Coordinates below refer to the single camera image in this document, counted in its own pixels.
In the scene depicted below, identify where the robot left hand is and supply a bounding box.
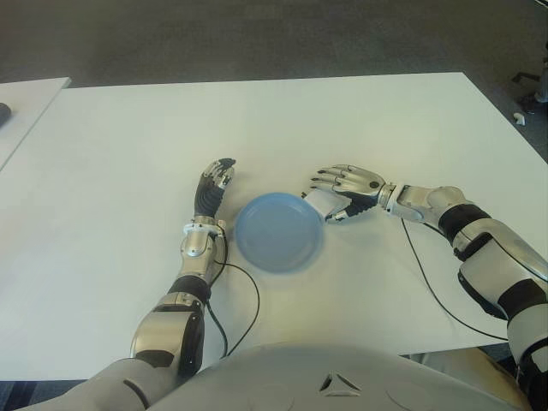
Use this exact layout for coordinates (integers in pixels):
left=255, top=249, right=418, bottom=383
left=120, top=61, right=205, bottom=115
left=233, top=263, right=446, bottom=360
left=194, top=157, right=238, bottom=219

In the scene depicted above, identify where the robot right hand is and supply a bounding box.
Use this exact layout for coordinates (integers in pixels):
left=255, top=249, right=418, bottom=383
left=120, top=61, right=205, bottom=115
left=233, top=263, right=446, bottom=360
left=308, top=164, right=389, bottom=223

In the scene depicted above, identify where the white square charger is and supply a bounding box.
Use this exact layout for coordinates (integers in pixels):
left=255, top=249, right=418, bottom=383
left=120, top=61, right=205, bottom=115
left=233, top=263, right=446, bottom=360
left=301, top=189, right=344, bottom=222

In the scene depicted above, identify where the blue round plate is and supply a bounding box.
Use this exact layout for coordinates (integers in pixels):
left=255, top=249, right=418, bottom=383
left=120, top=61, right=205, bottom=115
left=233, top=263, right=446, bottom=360
left=234, top=192, right=325, bottom=274

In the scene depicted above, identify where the grey robot torso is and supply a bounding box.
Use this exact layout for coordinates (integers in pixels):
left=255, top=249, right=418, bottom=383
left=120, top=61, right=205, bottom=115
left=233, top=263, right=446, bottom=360
left=145, top=341, right=527, bottom=411

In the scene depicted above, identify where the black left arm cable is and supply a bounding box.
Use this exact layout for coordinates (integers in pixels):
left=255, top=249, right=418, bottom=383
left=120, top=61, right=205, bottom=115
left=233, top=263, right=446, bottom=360
left=203, top=230, right=261, bottom=361

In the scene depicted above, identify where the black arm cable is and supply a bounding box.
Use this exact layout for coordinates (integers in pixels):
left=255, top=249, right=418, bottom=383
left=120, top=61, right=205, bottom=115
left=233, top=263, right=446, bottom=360
left=400, top=216, right=510, bottom=343
left=203, top=230, right=261, bottom=361

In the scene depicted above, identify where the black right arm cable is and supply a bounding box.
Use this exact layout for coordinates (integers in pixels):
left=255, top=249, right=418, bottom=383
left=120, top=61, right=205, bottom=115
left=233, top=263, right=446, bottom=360
left=400, top=216, right=510, bottom=343

